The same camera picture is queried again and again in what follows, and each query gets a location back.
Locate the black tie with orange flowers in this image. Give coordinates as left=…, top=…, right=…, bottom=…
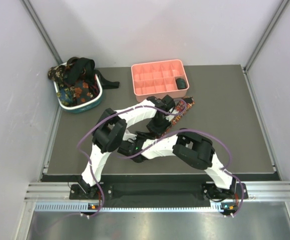
left=70, top=80, right=97, bottom=106

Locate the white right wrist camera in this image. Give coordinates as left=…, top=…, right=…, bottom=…
left=123, top=130, right=137, bottom=142

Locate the dark tie with beige flowers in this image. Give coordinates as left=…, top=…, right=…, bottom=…
left=47, top=65, right=70, bottom=85

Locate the teal perforated plastic basket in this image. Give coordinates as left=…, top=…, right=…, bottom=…
left=51, top=63, right=103, bottom=114

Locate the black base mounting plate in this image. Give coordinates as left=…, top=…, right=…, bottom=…
left=69, top=174, right=248, bottom=208

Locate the blue tie with yellow flowers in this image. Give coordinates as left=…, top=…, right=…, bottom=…
left=57, top=88, right=75, bottom=107

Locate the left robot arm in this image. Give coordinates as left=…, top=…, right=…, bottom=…
left=77, top=95, right=179, bottom=198

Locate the rolled dark leaf-pattern tie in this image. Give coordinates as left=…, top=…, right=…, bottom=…
left=175, top=78, right=187, bottom=90

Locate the plain black tie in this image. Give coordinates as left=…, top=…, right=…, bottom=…
left=63, top=57, right=120, bottom=90

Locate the aluminium frame rail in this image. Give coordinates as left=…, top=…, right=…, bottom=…
left=25, top=181, right=290, bottom=214

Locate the pink compartment tray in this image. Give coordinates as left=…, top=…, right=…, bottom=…
left=131, top=59, right=189, bottom=102

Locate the red multicolour checked tie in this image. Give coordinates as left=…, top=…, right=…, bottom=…
left=161, top=96, right=195, bottom=136

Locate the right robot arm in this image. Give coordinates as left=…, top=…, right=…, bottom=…
left=118, top=129, right=237, bottom=202

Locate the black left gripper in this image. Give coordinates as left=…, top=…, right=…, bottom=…
left=146, top=115, right=172, bottom=139

